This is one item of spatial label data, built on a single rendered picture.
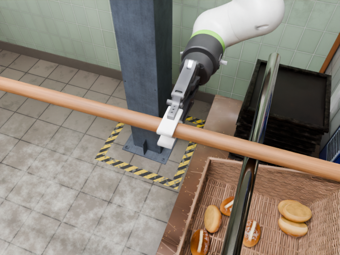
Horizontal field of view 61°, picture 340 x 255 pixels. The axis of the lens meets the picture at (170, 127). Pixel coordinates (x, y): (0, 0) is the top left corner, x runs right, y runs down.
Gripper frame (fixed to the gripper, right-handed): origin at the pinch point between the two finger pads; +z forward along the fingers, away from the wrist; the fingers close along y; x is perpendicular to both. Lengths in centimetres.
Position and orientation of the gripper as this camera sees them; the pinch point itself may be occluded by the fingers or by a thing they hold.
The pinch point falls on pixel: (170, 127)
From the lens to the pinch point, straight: 57.5
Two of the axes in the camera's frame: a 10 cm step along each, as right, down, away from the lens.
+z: -3.4, 7.4, -5.8
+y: 0.0, 6.2, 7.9
